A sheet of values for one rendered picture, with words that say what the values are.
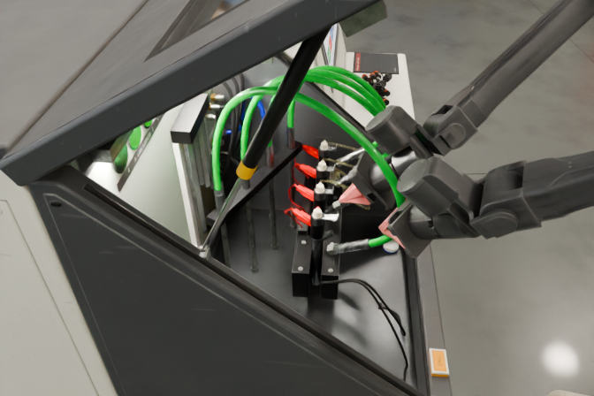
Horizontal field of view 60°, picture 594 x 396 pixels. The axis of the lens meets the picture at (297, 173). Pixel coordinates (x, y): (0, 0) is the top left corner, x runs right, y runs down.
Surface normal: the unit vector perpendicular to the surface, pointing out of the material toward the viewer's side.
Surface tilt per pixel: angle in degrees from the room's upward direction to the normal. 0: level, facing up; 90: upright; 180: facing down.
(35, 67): 0
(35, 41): 0
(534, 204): 96
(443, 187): 99
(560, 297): 0
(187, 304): 90
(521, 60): 60
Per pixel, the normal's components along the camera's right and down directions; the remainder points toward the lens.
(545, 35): 0.10, 0.14
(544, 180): -0.61, -0.69
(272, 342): -0.10, 0.62
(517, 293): -0.01, -0.79
